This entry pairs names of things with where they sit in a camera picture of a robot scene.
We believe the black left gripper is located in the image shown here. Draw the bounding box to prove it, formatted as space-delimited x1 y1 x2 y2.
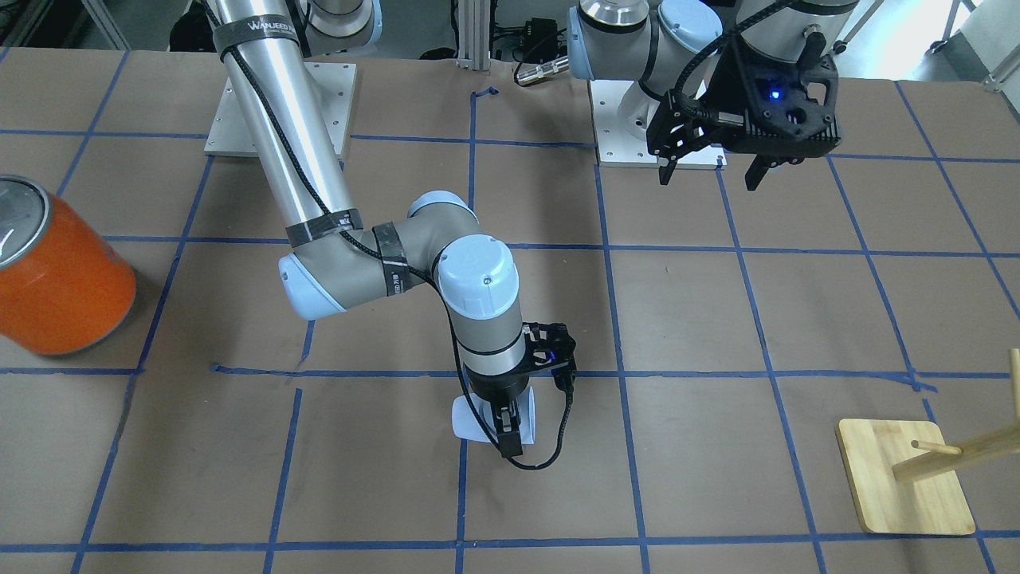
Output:
647 36 772 191

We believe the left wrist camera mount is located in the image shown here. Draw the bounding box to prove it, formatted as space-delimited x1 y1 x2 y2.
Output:
724 30 842 159

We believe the black cable bundle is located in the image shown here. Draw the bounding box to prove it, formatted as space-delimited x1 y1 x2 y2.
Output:
490 16 571 65

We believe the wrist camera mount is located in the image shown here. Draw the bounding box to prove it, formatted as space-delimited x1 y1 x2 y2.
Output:
518 322 577 395
724 30 842 159

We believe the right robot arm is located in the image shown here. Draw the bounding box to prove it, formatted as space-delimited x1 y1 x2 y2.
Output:
202 1 536 458

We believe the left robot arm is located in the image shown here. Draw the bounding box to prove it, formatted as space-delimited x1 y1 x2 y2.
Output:
566 1 856 191

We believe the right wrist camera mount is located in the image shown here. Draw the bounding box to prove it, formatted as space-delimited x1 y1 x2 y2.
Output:
518 322 577 395

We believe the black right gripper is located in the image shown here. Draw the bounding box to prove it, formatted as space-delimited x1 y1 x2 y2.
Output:
464 364 536 458

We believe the orange canister with grey lid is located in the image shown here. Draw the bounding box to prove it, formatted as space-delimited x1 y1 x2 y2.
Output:
1 175 137 356

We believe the light blue plastic cup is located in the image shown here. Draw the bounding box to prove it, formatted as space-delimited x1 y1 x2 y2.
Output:
451 387 536 446

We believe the silver cylindrical connector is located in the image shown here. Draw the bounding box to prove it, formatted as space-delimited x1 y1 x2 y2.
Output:
514 56 571 88

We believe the aluminium frame post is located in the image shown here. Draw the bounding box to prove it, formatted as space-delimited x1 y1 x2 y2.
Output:
455 0 492 73

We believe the wooden mug tree stand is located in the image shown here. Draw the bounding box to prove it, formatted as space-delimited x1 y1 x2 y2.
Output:
830 348 1018 537

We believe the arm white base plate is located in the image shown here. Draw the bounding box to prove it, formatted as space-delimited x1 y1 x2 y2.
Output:
588 79 728 170
204 62 357 159

